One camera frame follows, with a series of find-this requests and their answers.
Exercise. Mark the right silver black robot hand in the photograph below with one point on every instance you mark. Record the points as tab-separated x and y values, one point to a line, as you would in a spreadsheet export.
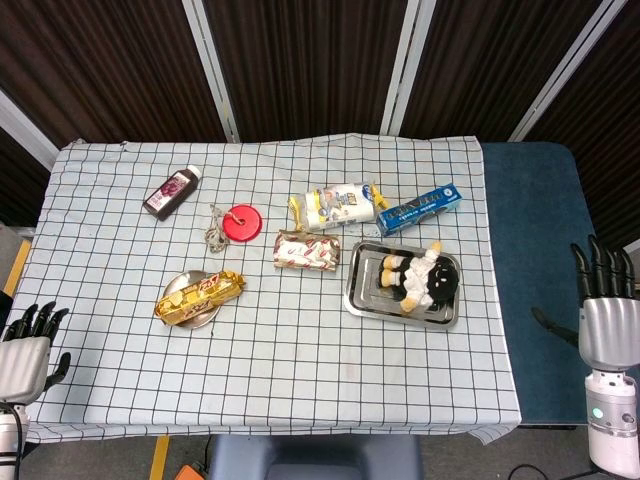
610	332

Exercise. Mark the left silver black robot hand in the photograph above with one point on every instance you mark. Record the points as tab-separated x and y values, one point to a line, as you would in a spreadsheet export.
22	367

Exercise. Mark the cow plush toy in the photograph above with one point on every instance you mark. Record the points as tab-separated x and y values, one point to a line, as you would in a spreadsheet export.
430	280

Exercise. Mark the gold foil snack bag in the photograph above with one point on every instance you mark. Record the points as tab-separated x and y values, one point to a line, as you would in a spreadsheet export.
200	300

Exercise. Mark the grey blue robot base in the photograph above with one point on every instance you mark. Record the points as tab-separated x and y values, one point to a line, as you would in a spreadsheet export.
315	457

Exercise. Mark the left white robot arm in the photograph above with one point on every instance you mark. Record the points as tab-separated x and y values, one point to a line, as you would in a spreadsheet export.
12	437

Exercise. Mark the round steel plate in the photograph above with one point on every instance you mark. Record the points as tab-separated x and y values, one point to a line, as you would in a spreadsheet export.
202	322

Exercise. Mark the orange object on floor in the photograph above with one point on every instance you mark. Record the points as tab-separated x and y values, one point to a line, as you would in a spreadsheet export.
189	472

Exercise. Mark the dark purple juice bottle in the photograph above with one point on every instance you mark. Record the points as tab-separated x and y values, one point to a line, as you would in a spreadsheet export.
170	195

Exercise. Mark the blue cookie box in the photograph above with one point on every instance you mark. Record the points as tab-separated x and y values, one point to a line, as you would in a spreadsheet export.
417	211

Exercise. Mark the rectangular steel tray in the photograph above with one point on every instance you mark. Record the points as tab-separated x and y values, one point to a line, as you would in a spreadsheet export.
362	295

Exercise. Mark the red round disc lid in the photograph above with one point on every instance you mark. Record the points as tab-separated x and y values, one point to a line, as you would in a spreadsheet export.
245	225

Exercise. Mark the white black checkered tablecloth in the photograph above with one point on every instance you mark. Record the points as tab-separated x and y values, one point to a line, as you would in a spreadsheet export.
300	375

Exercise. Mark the white yellow snack package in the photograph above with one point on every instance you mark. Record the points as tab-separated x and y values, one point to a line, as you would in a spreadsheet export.
340	205

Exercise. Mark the gold snack pack red print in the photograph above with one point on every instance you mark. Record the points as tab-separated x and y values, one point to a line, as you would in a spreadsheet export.
305	250

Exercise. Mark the brown folding screen white frames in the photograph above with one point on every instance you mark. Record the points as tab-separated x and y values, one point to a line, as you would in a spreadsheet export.
310	60

